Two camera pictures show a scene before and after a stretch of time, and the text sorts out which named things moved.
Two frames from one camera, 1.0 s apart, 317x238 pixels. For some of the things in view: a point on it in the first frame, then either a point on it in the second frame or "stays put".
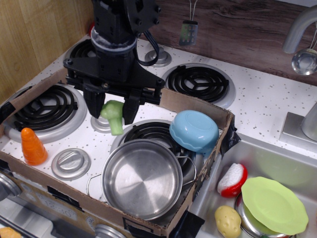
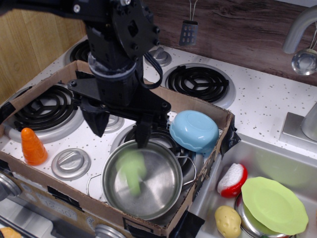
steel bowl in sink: x=250 y=226 stays put
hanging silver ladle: x=304 y=62 stays put
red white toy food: x=232 y=180 stays put
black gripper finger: x=131 y=105 to x=143 y=130
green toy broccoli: x=113 y=110 to x=132 y=163
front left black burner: x=51 y=113 stays put
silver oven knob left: x=8 y=187 stays put
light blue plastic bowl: x=195 y=129 stays put
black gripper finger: x=95 y=100 to x=97 y=116
